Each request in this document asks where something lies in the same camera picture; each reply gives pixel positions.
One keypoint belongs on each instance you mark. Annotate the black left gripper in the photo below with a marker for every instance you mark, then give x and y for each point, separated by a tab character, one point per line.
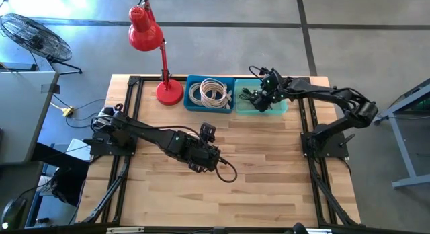
205	156

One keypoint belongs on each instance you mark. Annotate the black aluminium table frame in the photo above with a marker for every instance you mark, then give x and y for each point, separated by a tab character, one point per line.
133	80

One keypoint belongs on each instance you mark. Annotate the teal translucent plastic bin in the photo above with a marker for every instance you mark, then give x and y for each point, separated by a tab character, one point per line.
279	104

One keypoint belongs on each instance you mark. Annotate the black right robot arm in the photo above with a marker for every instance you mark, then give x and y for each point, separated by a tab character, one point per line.
322	92

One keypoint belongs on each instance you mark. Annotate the black floor fan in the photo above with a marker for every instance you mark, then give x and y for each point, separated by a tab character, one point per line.
37	37

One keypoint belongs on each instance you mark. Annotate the black computer mouse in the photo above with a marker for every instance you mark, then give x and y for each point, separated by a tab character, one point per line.
13	210

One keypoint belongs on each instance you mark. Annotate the yellow power plug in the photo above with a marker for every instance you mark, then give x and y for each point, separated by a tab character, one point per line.
68	111

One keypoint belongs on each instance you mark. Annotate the red desk lamp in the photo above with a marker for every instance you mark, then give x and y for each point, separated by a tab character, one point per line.
144	34

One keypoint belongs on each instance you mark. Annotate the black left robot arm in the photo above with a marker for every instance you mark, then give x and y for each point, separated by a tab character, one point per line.
151	136

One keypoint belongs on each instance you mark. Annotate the grey metal table frame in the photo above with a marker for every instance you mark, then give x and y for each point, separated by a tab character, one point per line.
401	143

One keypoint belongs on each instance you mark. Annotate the blue plastic bin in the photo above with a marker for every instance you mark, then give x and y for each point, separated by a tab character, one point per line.
205	110

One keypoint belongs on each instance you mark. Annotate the grey side table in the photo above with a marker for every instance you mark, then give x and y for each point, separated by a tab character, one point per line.
23	116

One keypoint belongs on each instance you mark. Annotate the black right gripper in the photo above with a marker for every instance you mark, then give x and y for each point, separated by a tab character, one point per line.
272	89

